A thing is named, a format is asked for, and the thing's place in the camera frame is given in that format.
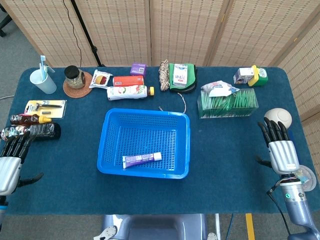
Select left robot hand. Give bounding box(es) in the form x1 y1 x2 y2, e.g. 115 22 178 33
0 131 44 196

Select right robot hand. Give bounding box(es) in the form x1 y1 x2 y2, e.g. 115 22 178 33
254 116 300 175

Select purple white toothpaste tube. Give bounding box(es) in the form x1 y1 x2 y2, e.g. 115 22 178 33
122 151 162 169

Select blue plastic basket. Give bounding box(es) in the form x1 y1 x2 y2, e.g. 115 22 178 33
96 107 191 180

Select clear tub of clips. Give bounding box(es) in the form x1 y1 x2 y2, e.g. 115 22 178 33
297 164 317 193

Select beige round dome object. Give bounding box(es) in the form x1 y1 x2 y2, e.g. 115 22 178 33
264 107 293 128

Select black wrapped package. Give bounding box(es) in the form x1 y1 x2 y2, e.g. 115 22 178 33
1 122 62 142

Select dark bottle yellow cap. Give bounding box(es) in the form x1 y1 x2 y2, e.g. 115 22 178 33
9 113 53 126

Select razor in yellow packaging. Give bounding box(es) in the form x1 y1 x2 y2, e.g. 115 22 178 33
24 99 68 119

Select clear box green sachets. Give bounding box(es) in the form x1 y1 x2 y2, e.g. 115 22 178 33
197 88 259 119

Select green yellow lidded container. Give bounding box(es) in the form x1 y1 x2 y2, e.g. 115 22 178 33
247 64 269 87

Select small white purple carton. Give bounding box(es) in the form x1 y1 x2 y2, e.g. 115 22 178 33
233 67 255 85

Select light blue plastic cup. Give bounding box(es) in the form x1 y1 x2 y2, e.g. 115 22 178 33
29 68 58 95

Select white tissue packet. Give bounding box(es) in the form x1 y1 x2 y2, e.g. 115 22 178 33
200 80 241 98

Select round woven brown coaster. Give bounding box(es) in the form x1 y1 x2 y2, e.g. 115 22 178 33
62 71 94 99

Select blue toothbrush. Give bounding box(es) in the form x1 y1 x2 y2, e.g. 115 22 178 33
39 55 56 79

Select glass jar black lid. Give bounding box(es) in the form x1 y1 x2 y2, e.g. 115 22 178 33
63 65 86 89

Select green folded cloth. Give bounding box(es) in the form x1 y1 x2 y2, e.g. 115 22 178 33
168 62 198 94

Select white snack packet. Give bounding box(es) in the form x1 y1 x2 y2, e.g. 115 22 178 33
88 69 112 89

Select white milk carton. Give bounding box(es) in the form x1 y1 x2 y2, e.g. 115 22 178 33
172 63 189 88

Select white bottle yellow cap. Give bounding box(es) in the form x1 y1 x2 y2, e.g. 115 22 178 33
106 84 155 101

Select orange red can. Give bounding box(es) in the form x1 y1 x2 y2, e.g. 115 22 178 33
112 75 145 87

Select robot torso base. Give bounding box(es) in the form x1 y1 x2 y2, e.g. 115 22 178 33
92 213 219 240

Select black tripod stand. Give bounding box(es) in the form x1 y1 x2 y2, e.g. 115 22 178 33
70 0 106 67

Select purple small box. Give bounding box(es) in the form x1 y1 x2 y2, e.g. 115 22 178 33
130 62 147 76

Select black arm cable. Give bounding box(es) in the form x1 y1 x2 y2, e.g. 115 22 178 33
266 178 293 236

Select coiled beige rope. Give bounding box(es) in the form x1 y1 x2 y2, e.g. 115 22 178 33
158 59 188 115

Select black hanging cable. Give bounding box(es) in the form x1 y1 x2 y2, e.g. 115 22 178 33
62 0 83 68

